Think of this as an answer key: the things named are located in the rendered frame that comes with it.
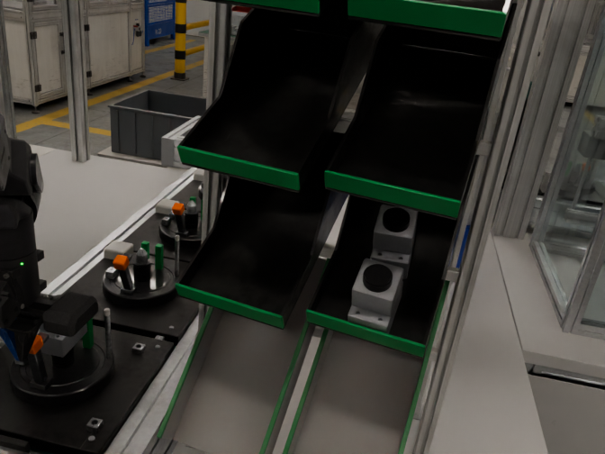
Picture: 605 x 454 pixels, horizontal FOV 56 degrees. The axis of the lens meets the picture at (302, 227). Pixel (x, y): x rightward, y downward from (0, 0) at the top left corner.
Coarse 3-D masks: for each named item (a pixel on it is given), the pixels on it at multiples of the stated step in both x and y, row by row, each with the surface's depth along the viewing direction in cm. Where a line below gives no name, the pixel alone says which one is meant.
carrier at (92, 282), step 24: (96, 264) 111; (144, 264) 103; (168, 264) 114; (72, 288) 103; (96, 288) 104; (120, 288) 101; (144, 288) 102; (168, 288) 103; (120, 312) 98; (144, 312) 99; (168, 312) 100; (192, 312) 100; (168, 336) 94
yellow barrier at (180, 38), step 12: (180, 0) 696; (180, 12) 702; (180, 24) 708; (192, 24) 742; (204, 24) 783; (180, 36) 714; (180, 48) 720; (192, 48) 763; (180, 60) 727; (180, 72) 733
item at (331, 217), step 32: (320, 160) 79; (224, 192) 69; (256, 192) 75; (288, 192) 75; (320, 192) 75; (224, 224) 71; (256, 224) 72; (288, 224) 71; (320, 224) 65; (224, 256) 68; (256, 256) 68; (288, 256) 68; (192, 288) 63; (224, 288) 65; (256, 288) 65; (288, 288) 65; (256, 320) 62
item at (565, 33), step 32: (576, 0) 145; (576, 32) 148; (544, 64) 152; (576, 64) 150; (544, 96) 155; (544, 128) 158; (512, 160) 165; (544, 160) 162; (512, 192) 168; (512, 224) 171
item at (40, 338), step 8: (40, 336) 73; (48, 336) 76; (32, 344) 72; (40, 344) 73; (32, 352) 73; (40, 352) 74; (32, 360) 74; (40, 360) 75; (32, 368) 75; (40, 368) 75; (32, 376) 76; (40, 376) 76
